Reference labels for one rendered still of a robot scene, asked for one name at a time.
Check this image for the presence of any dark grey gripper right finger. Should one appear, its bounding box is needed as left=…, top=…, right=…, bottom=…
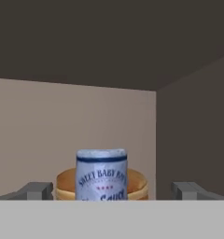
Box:
left=171, top=181, right=224, bottom=201

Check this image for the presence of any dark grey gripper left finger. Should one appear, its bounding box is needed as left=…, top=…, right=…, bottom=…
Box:
left=0, top=181, right=54, bottom=201

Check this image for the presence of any white condiment bottle blue print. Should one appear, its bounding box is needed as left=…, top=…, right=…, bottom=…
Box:
left=75, top=148, right=129, bottom=201

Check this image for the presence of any beige cabinet interior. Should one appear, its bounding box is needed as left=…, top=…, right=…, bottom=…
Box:
left=0, top=0, right=224, bottom=201

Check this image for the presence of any brown round bread loaf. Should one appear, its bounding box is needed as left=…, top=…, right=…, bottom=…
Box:
left=55, top=167, right=149, bottom=201

